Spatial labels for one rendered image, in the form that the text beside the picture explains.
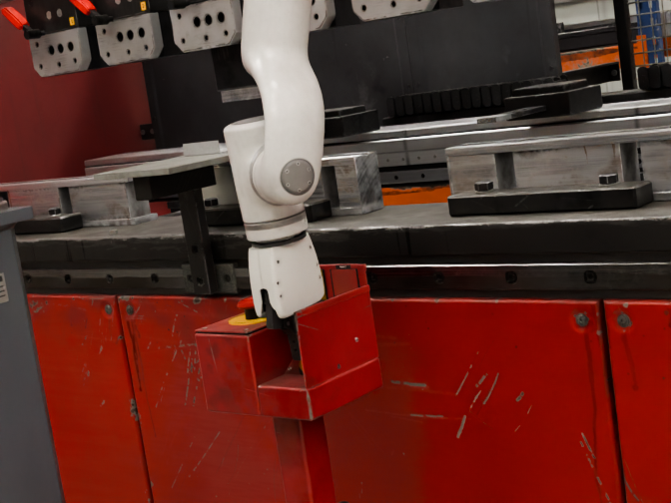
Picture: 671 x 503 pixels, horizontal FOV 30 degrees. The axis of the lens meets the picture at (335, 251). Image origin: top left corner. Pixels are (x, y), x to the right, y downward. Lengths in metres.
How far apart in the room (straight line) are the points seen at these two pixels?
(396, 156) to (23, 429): 0.95
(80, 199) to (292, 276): 0.92
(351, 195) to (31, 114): 1.12
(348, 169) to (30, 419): 0.69
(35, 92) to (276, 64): 1.41
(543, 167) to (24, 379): 0.77
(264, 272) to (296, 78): 0.26
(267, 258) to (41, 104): 1.40
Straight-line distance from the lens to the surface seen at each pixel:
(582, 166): 1.78
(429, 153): 2.23
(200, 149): 2.12
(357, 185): 2.00
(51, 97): 2.99
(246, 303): 1.77
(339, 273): 1.77
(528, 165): 1.82
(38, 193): 2.61
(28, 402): 1.63
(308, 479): 1.79
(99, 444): 2.45
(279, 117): 1.56
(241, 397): 1.75
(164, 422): 2.28
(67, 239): 2.36
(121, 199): 2.41
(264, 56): 1.62
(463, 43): 2.50
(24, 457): 1.63
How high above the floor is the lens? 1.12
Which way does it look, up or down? 9 degrees down
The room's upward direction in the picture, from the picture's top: 8 degrees counter-clockwise
